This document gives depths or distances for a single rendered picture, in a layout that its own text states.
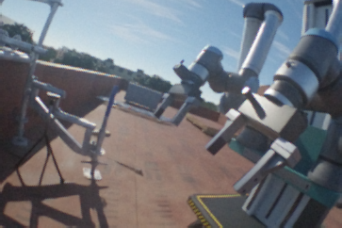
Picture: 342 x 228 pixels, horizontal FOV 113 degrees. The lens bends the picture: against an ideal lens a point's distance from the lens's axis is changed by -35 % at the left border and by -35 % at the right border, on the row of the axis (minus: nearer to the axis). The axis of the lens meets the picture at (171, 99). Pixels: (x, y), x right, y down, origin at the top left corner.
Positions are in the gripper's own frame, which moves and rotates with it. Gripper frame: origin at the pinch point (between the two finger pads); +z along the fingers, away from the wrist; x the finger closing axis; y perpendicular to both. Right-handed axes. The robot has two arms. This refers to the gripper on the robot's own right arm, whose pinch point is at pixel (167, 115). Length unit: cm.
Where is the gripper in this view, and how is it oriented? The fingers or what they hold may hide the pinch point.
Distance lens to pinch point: 61.2
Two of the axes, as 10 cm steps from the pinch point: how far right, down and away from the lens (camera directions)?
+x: -5.1, -0.9, 8.6
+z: -5.8, 7.7, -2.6
